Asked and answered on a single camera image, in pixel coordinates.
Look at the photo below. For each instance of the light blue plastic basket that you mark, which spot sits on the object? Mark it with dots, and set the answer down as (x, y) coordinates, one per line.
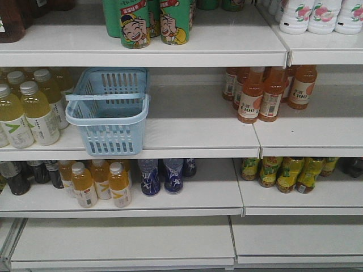
(109, 105)

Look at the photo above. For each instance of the blue label water bottle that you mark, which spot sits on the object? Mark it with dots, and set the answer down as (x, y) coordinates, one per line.
(173, 181)
(189, 167)
(150, 184)

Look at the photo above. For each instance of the white metal shelving unit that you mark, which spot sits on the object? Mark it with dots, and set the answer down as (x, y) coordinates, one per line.
(218, 222)

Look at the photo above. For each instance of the yellow lemon tea bottle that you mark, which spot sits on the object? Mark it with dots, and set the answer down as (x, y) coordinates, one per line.
(310, 171)
(268, 172)
(249, 168)
(290, 169)
(329, 166)

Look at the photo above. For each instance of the orange juice bottle C100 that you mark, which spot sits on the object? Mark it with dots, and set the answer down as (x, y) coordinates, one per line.
(273, 90)
(251, 96)
(303, 86)

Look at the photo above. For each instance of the orange vitamin drink bottle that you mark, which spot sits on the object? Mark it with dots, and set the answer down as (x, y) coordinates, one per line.
(83, 184)
(66, 174)
(119, 185)
(99, 172)

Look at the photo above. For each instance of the green cartoon drink can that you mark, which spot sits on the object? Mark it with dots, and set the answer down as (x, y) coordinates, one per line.
(174, 21)
(134, 24)

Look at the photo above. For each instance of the dark tea bottle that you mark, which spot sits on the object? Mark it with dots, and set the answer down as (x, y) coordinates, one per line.
(39, 171)
(12, 172)
(52, 167)

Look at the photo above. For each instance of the pale yellow drink bottle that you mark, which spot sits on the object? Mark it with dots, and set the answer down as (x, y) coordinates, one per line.
(50, 88)
(15, 79)
(13, 120)
(39, 115)

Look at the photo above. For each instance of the white peach drink bottle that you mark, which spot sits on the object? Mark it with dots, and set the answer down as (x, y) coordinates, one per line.
(295, 17)
(323, 17)
(349, 19)

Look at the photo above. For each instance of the dark cola bottle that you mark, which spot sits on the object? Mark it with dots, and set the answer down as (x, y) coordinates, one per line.
(351, 166)

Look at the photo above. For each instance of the brown tea bottle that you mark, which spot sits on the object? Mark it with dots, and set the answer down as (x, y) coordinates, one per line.
(12, 27)

